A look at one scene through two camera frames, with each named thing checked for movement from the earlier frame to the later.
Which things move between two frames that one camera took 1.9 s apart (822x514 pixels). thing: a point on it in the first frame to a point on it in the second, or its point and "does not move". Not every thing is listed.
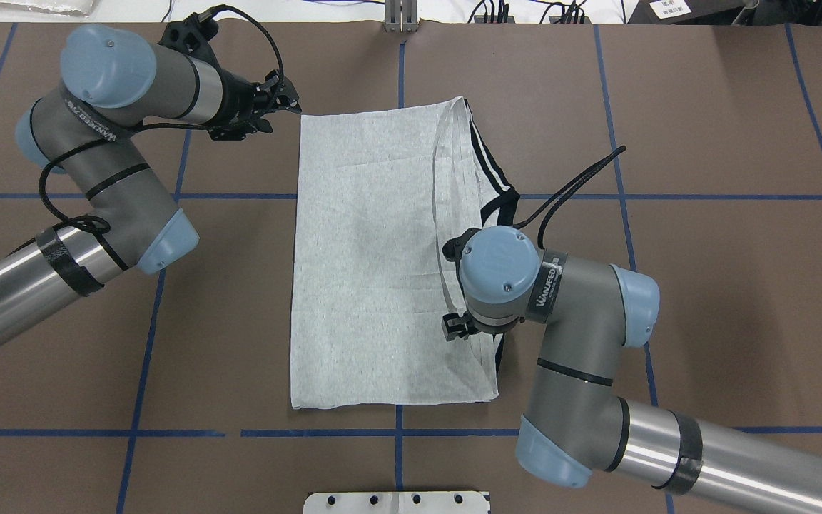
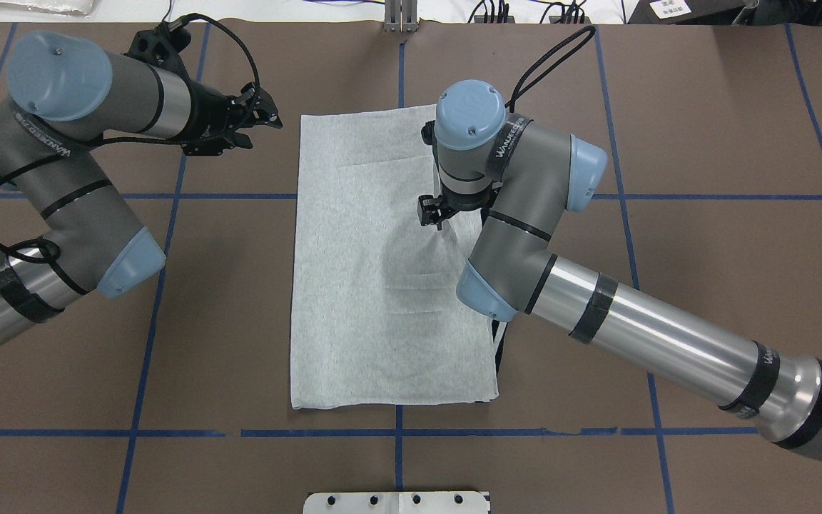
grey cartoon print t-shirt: (378, 190) does not move
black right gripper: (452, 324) to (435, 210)
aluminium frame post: (401, 16) does not move
